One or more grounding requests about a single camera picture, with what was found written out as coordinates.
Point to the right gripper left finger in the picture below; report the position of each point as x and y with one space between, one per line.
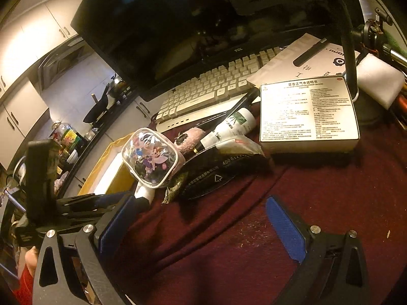
77 245

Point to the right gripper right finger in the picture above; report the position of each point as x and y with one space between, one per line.
332 268

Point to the cartoon print pencil pouch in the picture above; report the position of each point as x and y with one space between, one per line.
151 158

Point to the black snack packet red crab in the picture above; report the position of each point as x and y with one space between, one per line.
215 166

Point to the pink fluffy hair clip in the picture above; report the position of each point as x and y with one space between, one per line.
186 141

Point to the white medicine box printed text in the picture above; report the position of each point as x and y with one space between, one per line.
308 116

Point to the white bottle green leaf label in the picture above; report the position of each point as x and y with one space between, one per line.
239 123

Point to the black long pen box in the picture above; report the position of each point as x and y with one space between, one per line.
245 102

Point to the person's left hand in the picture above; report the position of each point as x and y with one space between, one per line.
31 259

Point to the cooking oil bottle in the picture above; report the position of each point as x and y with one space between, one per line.
66 135

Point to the black frying pan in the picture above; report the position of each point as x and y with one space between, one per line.
99 107

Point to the dark red table cloth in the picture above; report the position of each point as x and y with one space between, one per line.
222 249

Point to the white foam block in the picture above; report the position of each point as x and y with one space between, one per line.
379 80

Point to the beige computer keyboard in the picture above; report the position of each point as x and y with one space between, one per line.
212 92

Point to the white notebook booklet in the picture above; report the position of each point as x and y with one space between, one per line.
328 62

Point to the black computer monitor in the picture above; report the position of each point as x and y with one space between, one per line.
155 45

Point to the black pen on notebook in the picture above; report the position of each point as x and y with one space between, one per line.
307 55

